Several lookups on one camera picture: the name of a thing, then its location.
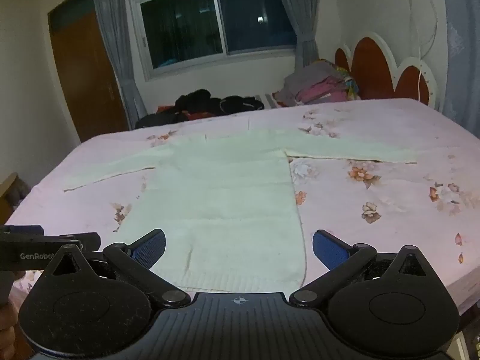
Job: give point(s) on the red garment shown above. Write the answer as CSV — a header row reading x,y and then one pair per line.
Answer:
x,y
197,115

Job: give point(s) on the grey striped cloth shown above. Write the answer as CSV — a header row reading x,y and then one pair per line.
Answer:
x,y
269,100

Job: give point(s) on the wooden chair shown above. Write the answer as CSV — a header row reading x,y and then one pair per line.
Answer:
x,y
11,191

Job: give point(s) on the white framed window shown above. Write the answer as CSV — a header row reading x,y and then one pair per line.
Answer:
x,y
210,18

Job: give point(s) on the white knit sweater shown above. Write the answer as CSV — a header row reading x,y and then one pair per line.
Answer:
x,y
225,195

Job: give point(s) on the heap of black clothes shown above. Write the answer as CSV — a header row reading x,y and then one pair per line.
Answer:
x,y
202,101

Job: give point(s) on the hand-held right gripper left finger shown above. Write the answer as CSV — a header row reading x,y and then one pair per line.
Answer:
x,y
150,249

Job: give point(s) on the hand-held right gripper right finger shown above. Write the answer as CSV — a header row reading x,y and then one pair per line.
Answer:
x,y
330,249

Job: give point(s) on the grey curtain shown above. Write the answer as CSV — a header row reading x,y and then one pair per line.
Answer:
x,y
120,52
302,18

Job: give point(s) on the brown scalloped headboard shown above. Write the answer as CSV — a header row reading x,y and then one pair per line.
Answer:
x,y
371,67

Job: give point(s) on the pale blue patterned curtain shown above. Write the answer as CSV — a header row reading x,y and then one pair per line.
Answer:
x,y
463,45

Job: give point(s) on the bed with pink floral sheet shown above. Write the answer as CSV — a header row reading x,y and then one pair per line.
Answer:
x,y
375,217

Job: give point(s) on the brown wooden door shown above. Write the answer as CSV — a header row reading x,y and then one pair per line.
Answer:
x,y
86,75

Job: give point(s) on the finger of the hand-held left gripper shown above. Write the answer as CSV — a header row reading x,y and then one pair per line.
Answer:
x,y
22,230
84,240

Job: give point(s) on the pile of folded clothes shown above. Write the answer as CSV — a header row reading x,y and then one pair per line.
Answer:
x,y
315,84

